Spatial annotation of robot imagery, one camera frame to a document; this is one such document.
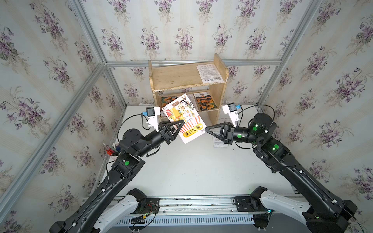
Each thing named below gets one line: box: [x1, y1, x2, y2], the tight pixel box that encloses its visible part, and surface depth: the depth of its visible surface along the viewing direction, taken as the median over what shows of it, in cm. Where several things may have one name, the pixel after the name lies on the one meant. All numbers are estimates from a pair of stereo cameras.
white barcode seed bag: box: [196, 64, 224, 84], surface depth 78 cm
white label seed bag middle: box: [186, 93, 200, 112], surface depth 97 cm
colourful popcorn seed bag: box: [161, 93, 207, 145], surface depth 56 cm
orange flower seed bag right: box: [193, 91, 218, 112], surface depth 95 cm
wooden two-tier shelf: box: [148, 53, 229, 125], surface depth 78 cm
